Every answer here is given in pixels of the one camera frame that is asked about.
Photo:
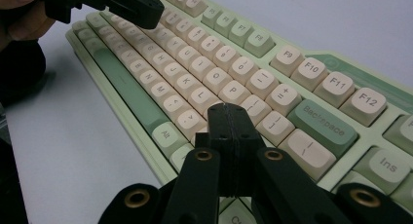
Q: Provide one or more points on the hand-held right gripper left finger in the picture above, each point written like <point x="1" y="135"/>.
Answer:
<point x="224" y="146"/>

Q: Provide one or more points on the green and cream keyboard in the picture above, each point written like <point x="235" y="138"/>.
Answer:
<point x="181" y="55"/>

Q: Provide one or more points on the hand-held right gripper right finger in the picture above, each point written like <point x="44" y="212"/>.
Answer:
<point x="246" y="142"/>

